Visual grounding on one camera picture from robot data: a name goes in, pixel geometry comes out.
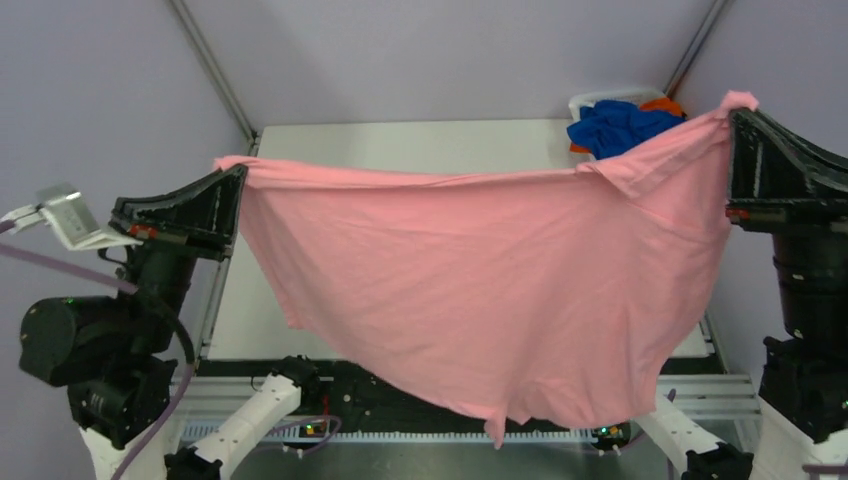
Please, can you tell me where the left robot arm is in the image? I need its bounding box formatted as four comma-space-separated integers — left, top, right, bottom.
1, 164, 321, 479

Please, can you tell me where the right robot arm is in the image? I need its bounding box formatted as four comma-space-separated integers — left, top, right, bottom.
215, 103, 847, 479

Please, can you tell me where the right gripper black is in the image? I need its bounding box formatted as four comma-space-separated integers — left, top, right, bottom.
717, 99, 848, 340

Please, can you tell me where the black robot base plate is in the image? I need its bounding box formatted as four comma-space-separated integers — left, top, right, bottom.
198, 357, 723, 435

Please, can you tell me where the pink t shirt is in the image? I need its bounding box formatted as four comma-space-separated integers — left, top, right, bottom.
215, 91, 759, 445

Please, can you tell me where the white plastic laundry basket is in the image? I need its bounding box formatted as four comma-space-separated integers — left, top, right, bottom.
568, 87, 665, 121

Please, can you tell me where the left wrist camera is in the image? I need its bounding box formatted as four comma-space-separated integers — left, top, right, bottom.
1, 183, 143, 251

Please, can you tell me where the blue t shirt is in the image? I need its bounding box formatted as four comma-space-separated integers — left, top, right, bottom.
566, 99, 685, 161

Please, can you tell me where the orange t shirt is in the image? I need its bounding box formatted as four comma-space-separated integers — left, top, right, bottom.
570, 97, 686, 155

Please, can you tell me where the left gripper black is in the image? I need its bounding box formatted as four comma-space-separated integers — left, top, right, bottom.
114, 157, 252, 348

